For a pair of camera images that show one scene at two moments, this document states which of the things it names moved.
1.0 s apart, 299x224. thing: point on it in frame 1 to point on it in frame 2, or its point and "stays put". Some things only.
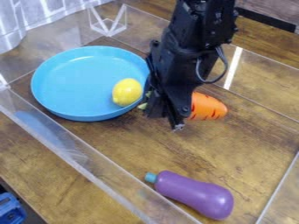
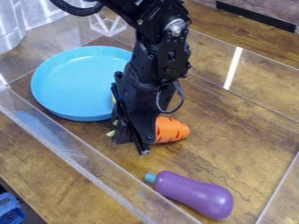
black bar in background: [265, 19] stays put
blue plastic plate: [72, 81] stays put
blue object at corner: [13, 213] stays put
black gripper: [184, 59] to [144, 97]
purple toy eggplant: [208, 199] stays put
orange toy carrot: [207, 108] to [169, 130]
